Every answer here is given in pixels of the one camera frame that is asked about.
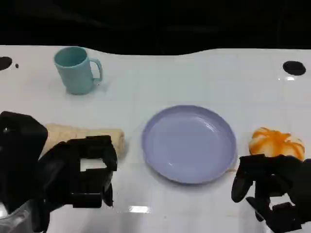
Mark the pale green mug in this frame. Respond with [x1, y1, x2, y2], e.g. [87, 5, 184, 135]
[53, 47, 104, 96]

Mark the beige towel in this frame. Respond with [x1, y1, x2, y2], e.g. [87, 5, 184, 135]
[38, 123, 126, 161]

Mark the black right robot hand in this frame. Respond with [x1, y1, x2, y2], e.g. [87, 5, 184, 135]
[230, 154, 311, 233]

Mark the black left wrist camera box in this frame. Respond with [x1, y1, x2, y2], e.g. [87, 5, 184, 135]
[0, 111, 49, 212]

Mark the orange and white bread roll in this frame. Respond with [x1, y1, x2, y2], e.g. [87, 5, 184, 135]
[248, 126, 306, 162]

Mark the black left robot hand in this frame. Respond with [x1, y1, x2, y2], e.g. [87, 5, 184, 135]
[38, 135, 119, 212]

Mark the lilac plate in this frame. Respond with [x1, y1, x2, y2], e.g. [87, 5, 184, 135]
[141, 104, 238, 185]

